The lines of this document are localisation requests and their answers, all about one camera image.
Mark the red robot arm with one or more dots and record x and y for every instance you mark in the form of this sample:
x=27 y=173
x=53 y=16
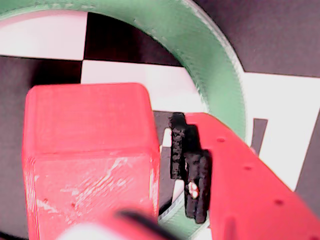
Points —
x=130 y=230

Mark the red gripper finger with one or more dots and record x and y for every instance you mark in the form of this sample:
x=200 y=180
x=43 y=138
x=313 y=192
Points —
x=237 y=187

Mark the red cube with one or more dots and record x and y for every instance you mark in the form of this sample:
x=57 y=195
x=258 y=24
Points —
x=87 y=150

